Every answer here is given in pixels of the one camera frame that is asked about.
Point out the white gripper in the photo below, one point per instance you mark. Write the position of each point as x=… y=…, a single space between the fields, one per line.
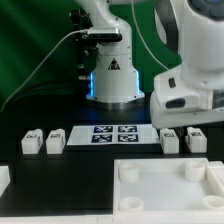
x=186 y=97

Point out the white square table top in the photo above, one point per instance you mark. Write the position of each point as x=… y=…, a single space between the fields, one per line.
x=165 y=191

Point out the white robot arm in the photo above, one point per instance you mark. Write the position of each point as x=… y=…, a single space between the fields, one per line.
x=193 y=29

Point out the white sheet with markers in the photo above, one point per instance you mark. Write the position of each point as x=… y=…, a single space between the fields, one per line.
x=113 y=134

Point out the white right corner obstacle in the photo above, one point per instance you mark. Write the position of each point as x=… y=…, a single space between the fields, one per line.
x=215 y=177

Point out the white corner obstacle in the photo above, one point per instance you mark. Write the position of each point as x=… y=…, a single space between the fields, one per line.
x=4 y=179
x=215 y=177

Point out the white left corner obstacle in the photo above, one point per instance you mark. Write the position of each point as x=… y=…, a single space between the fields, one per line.
x=4 y=179

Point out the black camera on mount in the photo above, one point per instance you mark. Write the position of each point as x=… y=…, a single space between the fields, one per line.
x=83 y=43

